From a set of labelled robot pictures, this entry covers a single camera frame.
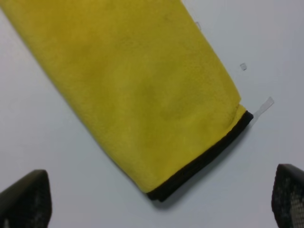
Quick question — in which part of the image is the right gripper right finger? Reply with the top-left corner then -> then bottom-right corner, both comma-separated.
271,164 -> 304,228

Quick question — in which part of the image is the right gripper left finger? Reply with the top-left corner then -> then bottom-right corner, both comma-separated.
0,170 -> 52,228

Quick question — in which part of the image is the yellow microfiber towel black trim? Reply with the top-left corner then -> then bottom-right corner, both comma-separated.
0,0 -> 253,202

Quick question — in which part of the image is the clear tape strip right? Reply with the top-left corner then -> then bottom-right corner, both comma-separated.
249,97 -> 274,127

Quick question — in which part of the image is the tiny clear tape piece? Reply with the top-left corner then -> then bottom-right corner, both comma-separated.
240,63 -> 247,71

